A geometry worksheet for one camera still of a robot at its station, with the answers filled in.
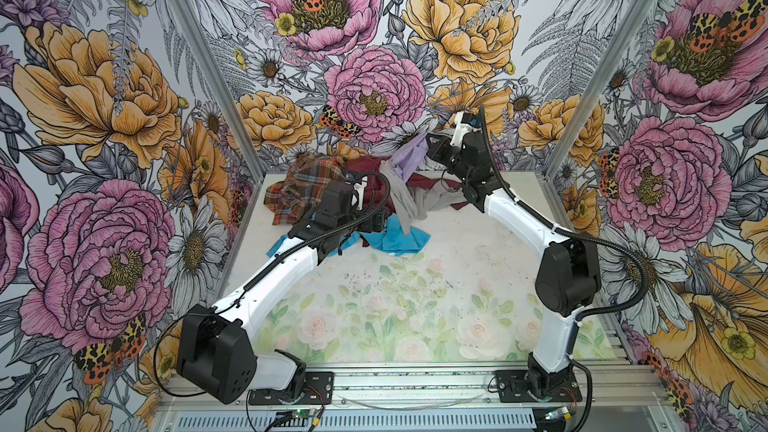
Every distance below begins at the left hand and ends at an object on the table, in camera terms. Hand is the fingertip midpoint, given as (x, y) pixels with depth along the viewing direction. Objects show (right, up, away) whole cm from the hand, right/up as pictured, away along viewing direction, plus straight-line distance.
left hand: (371, 217), depth 82 cm
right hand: (+15, +21, +3) cm, 26 cm away
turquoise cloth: (+3, -6, +15) cm, 16 cm away
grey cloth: (+14, +4, +26) cm, 30 cm away
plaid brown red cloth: (-29, +4, +22) cm, 37 cm away
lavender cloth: (+11, +17, +10) cm, 23 cm away
